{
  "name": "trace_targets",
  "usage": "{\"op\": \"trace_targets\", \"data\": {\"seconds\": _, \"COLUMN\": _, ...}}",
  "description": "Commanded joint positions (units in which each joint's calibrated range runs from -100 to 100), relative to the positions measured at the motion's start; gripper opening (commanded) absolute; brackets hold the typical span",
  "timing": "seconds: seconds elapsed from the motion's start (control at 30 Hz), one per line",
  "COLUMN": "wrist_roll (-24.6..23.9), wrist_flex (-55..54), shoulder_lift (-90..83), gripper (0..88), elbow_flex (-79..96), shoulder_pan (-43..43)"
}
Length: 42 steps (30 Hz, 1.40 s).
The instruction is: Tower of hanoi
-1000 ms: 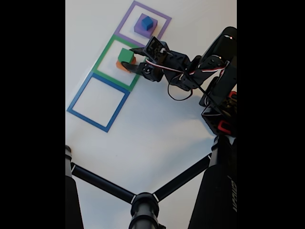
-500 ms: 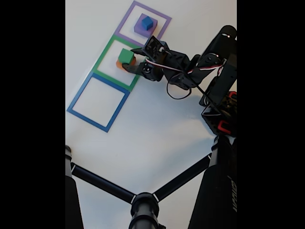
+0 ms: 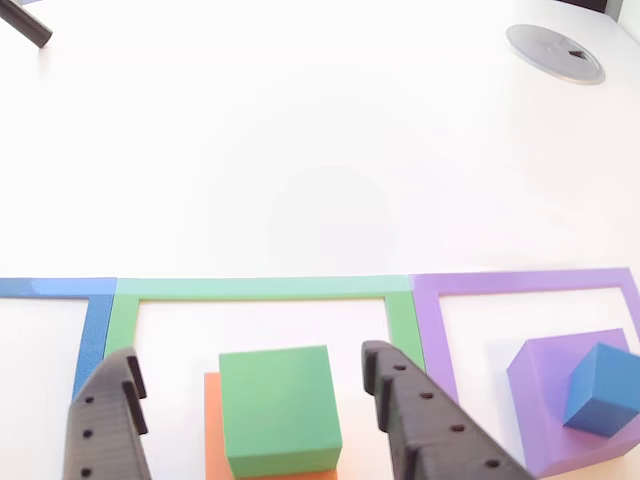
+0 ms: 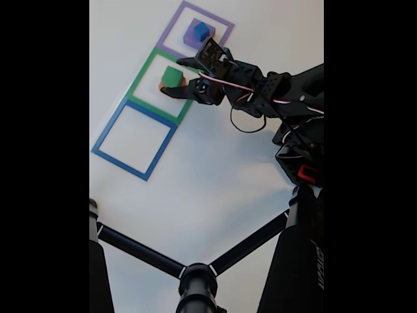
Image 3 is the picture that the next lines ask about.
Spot purple square block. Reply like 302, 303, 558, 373
506, 327, 640, 479

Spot orange square block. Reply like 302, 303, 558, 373
203, 371, 341, 480

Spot green square block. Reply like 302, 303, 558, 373
218, 344, 344, 480

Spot small blue cube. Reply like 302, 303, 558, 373
563, 342, 640, 440

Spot purple square frame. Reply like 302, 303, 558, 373
408, 267, 640, 406

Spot blue square frame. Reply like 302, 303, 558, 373
0, 277, 119, 401

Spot green square frame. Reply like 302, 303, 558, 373
102, 274, 427, 374

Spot silver round cable grommet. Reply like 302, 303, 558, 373
504, 23, 607, 85

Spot black camera tripod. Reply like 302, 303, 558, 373
0, 0, 54, 50

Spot dark window post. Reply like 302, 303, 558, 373
559, 0, 624, 21

